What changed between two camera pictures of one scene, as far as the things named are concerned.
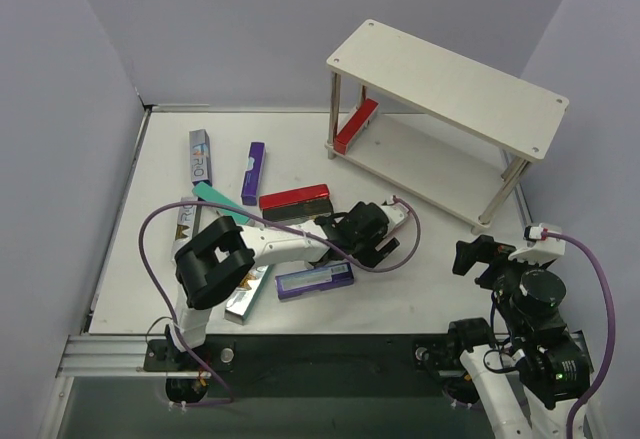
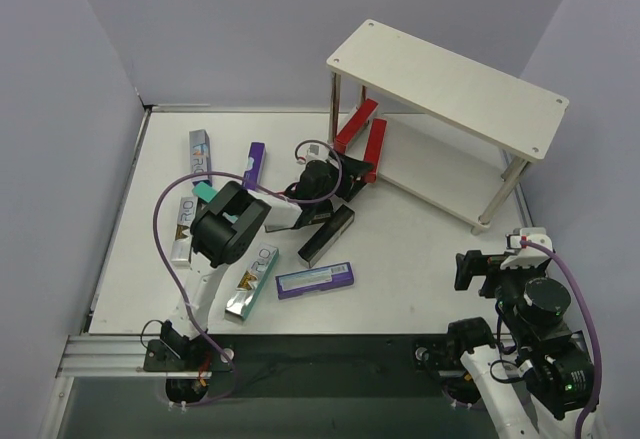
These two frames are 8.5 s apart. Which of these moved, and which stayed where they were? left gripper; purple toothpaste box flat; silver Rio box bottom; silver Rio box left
Moved: left gripper
Stayed: purple toothpaste box flat; silver Rio box bottom; silver Rio box left
